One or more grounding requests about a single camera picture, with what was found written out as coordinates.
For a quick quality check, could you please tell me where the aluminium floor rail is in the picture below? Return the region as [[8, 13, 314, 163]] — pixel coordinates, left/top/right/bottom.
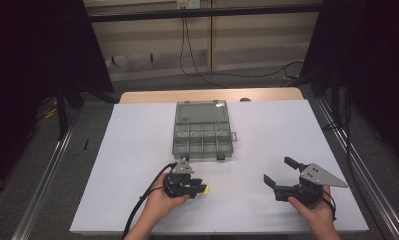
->
[[315, 98, 399, 240], [11, 116, 80, 240]]

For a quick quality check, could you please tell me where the black curtain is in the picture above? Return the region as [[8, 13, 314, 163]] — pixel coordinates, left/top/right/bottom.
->
[[300, 0, 399, 171], [0, 0, 115, 194]]

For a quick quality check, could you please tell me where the transparent grey compartment box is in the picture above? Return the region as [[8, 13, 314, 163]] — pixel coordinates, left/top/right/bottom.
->
[[171, 99, 238, 162]]

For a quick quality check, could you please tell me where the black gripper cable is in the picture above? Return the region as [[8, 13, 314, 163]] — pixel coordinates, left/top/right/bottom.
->
[[320, 190, 338, 222], [121, 162, 179, 240]]

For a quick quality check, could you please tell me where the wooden wall post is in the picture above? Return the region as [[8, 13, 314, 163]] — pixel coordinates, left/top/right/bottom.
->
[[208, 0, 215, 72]]

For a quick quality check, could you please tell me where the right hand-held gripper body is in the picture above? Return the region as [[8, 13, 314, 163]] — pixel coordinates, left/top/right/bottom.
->
[[273, 162, 349, 208]]

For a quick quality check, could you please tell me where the black horizontal bar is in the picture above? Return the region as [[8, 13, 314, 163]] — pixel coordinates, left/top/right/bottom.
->
[[86, 3, 322, 23]]

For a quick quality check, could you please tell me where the person's right hand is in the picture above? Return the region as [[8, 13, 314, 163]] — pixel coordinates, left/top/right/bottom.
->
[[288, 185, 337, 231]]

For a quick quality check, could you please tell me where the person's left hand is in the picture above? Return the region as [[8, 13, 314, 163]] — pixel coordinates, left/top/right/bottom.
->
[[142, 173, 191, 224]]

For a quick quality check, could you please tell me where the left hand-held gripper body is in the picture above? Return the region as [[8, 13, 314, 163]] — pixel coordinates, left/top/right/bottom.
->
[[163, 159, 197, 200]]

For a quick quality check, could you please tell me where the white wall socket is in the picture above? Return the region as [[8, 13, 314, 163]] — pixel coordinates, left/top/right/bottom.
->
[[176, 0, 201, 9]]

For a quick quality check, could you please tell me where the black floor cable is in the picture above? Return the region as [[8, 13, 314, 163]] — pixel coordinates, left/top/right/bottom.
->
[[216, 60, 305, 80]]

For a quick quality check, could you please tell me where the black wall cable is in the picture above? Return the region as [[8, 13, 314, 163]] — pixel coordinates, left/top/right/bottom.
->
[[179, 16, 208, 78], [184, 16, 230, 89]]

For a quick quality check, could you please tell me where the black metal stand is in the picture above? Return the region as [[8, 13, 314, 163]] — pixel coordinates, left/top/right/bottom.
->
[[54, 79, 70, 141]]

